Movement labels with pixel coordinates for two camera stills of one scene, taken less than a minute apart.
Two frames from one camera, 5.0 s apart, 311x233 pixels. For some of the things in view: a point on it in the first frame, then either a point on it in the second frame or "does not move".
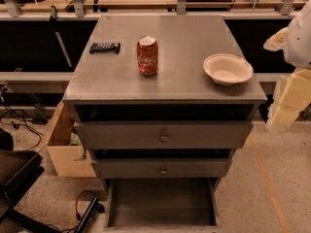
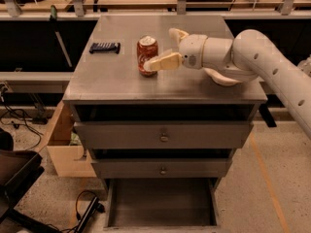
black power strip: [95, 207] does not move
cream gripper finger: [293, 98] → [162, 62]
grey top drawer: [162, 135] does not move
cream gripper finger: [276, 42] → [176, 35]
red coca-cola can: [148, 55] does not move
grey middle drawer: [161, 168] does not move
